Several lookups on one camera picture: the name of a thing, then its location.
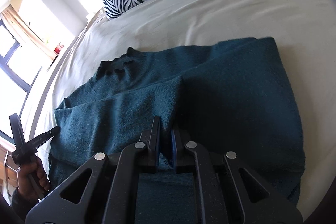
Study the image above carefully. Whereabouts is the dark teal knit sweater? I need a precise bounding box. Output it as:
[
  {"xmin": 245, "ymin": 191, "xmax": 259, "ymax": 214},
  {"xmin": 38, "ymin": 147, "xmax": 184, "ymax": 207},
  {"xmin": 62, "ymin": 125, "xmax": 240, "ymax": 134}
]
[{"xmin": 49, "ymin": 38, "xmax": 305, "ymax": 223}]

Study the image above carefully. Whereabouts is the person's left hand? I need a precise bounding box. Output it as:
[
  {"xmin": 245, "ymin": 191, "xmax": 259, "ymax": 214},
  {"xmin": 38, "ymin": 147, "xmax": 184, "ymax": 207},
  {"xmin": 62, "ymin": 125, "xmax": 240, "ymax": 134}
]
[{"xmin": 18, "ymin": 156, "xmax": 51, "ymax": 202}]

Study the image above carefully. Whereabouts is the wooden furniture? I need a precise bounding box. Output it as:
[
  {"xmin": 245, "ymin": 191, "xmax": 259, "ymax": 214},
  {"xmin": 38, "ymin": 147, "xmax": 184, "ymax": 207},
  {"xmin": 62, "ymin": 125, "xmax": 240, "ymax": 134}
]
[{"xmin": 0, "ymin": 145, "xmax": 19, "ymax": 205}]

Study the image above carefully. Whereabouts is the small red object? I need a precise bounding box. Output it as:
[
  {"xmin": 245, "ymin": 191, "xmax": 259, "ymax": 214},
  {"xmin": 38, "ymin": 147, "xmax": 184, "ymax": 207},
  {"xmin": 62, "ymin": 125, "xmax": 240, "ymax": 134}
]
[{"xmin": 54, "ymin": 44, "xmax": 64, "ymax": 55}]

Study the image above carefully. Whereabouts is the beige curtain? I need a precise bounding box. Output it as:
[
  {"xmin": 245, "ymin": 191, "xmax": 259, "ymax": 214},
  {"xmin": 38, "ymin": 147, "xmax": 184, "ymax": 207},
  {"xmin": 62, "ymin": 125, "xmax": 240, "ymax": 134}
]
[{"xmin": 1, "ymin": 5, "xmax": 57, "ymax": 61}]

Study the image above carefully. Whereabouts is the cream bed sheet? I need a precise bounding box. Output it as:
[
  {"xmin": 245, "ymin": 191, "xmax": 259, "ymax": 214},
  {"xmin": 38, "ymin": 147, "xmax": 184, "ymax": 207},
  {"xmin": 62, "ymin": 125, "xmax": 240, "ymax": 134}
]
[{"xmin": 31, "ymin": 0, "xmax": 335, "ymax": 218}]

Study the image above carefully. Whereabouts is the window with dark frame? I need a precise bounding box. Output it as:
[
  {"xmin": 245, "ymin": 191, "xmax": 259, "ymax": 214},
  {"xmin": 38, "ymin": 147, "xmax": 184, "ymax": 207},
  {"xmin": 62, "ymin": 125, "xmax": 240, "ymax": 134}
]
[{"xmin": 1, "ymin": 21, "xmax": 32, "ymax": 139}]

